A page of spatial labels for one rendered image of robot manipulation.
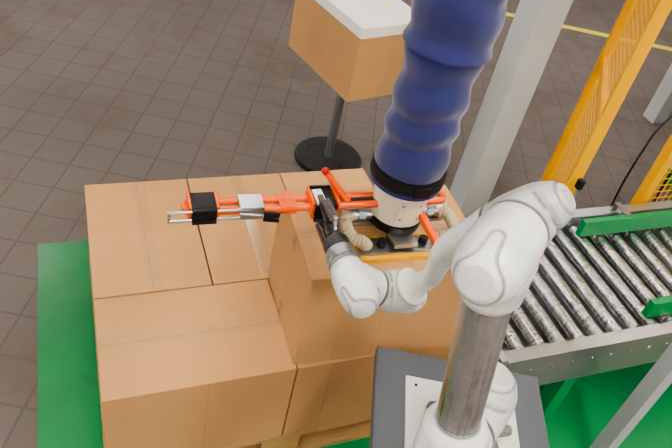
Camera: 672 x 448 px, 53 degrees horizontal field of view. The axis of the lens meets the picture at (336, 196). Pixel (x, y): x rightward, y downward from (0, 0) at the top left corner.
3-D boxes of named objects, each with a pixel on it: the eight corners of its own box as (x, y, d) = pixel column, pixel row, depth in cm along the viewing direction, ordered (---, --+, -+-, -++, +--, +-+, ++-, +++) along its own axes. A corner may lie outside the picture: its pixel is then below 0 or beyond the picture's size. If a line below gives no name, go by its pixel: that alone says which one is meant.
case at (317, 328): (416, 262, 264) (445, 184, 239) (457, 344, 235) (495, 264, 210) (267, 274, 244) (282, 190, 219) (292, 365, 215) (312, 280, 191)
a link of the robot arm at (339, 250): (326, 280, 181) (320, 264, 185) (357, 276, 184) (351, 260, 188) (333, 256, 175) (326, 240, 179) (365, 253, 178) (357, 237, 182)
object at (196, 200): (215, 203, 193) (216, 190, 190) (218, 220, 188) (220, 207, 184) (185, 204, 190) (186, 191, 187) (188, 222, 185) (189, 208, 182)
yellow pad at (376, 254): (442, 235, 217) (446, 224, 214) (454, 257, 210) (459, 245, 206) (343, 242, 206) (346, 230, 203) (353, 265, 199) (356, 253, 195)
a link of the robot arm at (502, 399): (508, 418, 182) (537, 369, 169) (481, 467, 169) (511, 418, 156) (455, 385, 188) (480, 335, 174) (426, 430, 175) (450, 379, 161)
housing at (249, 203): (259, 204, 197) (260, 192, 194) (263, 219, 192) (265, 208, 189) (235, 205, 194) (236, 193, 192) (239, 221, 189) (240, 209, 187)
